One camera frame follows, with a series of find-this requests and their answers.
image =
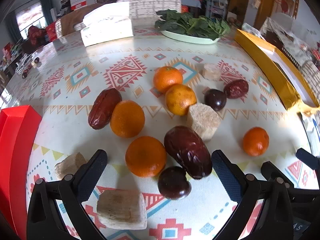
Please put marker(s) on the red date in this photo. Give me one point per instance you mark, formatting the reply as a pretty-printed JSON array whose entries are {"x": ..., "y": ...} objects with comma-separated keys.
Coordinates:
[
  {"x": 236, "y": 88},
  {"x": 105, "y": 108},
  {"x": 187, "y": 150}
]

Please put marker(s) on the brown cardboard box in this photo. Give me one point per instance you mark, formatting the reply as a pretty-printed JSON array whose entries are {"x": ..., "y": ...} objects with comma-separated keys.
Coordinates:
[{"x": 75, "y": 21}]

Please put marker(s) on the beige puffed rice cake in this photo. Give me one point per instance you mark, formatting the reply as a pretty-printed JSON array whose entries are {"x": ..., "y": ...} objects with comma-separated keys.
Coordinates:
[
  {"x": 203, "y": 120},
  {"x": 211, "y": 71},
  {"x": 120, "y": 210},
  {"x": 68, "y": 165}
]

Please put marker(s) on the white lace cover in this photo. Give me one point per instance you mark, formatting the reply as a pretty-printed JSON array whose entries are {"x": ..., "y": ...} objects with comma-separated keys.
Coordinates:
[{"x": 287, "y": 37}]

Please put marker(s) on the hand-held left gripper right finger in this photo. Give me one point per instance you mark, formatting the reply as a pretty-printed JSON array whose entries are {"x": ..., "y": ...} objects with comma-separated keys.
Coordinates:
[{"x": 227, "y": 177}]

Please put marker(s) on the patterned chair back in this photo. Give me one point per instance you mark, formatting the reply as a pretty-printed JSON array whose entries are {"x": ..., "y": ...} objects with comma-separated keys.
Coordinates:
[{"x": 150, "y": 3}]

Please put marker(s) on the dark red bundle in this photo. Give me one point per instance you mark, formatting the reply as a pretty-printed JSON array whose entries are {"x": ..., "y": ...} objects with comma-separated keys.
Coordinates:
[{"x": 35, "y": 33}]

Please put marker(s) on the white shelf rack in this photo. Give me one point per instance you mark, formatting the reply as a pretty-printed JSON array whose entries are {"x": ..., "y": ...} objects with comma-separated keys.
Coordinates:
[{"x": 219, "y": 6}]

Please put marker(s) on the orange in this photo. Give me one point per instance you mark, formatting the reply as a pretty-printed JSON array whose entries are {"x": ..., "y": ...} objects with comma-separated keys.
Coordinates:
[
  {"x": 180, "y": 99},
  {"x": 255, "y": 141},
  {"x": 127, "y": 118},
  {"x": 145, "y": 156},
  {"x": 167, "y": 78}
]

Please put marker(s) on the window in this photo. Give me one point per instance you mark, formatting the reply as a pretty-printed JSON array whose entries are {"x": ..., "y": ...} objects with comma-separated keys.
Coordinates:
[{"x": 28, "y": 17}]

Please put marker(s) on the pale green plate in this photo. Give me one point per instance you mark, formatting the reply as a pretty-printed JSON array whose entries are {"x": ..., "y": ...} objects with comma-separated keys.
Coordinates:
[{"x": 190, "y": 39}]

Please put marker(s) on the green spinach leaves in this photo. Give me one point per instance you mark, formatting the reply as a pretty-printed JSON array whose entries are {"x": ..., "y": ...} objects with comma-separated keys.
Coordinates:
[{"x": 192, "y": 23}]

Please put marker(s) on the dark brown chestnut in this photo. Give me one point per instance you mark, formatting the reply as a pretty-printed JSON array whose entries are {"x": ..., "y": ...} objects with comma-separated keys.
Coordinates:
[
  {"x": 215, "y": 100},
  {"x": 173, "y": 183}
]

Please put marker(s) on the teal curtain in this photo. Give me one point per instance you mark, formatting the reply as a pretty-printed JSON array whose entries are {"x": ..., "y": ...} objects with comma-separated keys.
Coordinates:
[{"x": 47, "y": 8}]

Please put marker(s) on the white toy car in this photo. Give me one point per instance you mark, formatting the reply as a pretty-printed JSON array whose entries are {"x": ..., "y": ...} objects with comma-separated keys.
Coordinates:
[{"x": 26, "y": 65}]

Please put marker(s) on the white tissue pack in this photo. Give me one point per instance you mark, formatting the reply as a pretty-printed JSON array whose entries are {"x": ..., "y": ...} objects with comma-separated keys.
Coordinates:
[{"x": 107, "y": 27}]

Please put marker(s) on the gold box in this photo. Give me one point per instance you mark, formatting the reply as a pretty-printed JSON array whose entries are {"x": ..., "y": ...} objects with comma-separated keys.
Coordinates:
[{"x": 270, "y": 72}]

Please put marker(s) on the blue checkered cloth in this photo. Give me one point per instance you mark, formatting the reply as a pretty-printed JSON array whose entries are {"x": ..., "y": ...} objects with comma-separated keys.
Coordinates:
[{"x": 191, "y": 2}]

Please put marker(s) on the red box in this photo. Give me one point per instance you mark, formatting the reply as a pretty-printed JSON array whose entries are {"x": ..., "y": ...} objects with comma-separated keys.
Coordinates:
[{"x": 15, "y": 142}]

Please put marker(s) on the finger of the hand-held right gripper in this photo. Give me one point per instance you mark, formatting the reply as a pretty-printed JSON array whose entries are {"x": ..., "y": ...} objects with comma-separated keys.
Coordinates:
[
  {"x": 308, "y": 158},
  {"x": 268, "y": 167}
]

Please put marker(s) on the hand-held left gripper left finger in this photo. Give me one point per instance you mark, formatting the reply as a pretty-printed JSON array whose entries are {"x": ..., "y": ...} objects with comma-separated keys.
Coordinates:
[{"x": 93, "y": 172}]

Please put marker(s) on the white cloth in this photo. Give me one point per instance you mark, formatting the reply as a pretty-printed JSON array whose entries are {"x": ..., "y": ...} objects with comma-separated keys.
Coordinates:
[{"x": 251, "y": 28}]

